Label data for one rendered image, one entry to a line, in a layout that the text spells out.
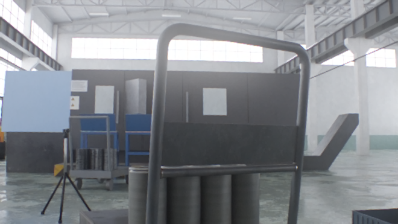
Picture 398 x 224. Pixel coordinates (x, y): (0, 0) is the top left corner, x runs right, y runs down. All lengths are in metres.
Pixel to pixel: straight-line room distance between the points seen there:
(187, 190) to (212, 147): 0.20
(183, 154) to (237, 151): 0.19
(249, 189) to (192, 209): 0.24
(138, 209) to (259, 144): 0.44
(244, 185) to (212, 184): 0.13
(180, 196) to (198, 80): 6.36
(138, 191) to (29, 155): 6.66
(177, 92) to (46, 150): 2.82
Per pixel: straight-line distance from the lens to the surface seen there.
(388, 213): 2.42
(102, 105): 7.46
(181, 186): 1.25
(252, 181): 1.39
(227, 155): 1.16
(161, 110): 1.02
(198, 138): 1.10
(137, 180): 1.21
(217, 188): 1.31
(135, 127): 6.26
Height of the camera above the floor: 0.63
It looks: 4 degrees up
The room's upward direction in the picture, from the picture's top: straight up
